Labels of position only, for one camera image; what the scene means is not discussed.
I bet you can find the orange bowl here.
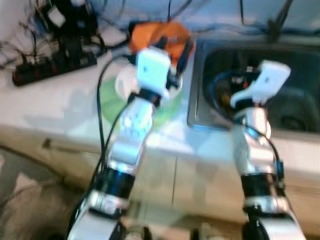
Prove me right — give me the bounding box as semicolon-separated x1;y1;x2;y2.
131;21;191;51

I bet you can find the orange plate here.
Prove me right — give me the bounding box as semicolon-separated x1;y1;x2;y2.
129;36;193;60

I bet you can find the stainless steel sink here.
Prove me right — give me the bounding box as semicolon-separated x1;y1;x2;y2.
187;39;320;133

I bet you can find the black stand pole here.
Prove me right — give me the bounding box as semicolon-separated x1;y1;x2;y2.
265;0;296;41

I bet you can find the large black power adapter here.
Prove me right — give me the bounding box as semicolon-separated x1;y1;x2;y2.
45;0;96;36

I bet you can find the beige sink cabinet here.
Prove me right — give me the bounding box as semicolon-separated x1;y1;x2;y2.
0;125;320;240

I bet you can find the black power strip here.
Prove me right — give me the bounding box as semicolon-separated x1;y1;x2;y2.
12;50;98;87

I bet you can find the robot right leg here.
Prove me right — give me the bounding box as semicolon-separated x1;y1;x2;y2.
192;225;211;240

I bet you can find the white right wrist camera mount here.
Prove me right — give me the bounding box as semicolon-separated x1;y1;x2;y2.
230;60;292;108

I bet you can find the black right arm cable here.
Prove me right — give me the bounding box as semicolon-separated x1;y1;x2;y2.
207;70;286;191

